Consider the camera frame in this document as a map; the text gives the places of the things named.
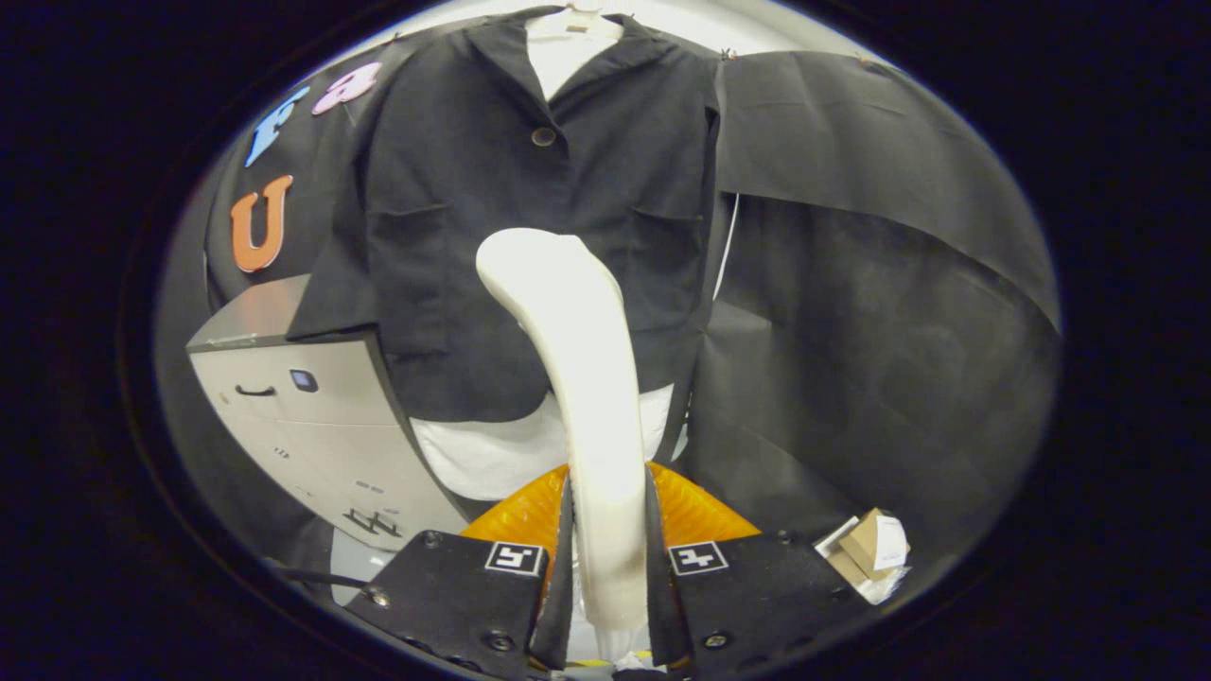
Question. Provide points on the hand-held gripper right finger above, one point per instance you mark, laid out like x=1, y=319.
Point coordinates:
x=659, y=586

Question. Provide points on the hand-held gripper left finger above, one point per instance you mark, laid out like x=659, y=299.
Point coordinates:
x=565, y=586

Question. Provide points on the white garment steamer head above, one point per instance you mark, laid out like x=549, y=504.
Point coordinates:
x=587, y=378

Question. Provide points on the black jacket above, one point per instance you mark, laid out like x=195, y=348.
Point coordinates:
x=454, y=189

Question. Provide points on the small cardboard box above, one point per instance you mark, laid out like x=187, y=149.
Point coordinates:
x=870, y=544

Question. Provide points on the grey cabinet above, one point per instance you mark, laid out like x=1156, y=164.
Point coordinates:
x=312, y=445

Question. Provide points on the black backdrop cloth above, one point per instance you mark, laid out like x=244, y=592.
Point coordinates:
x=899, y=331

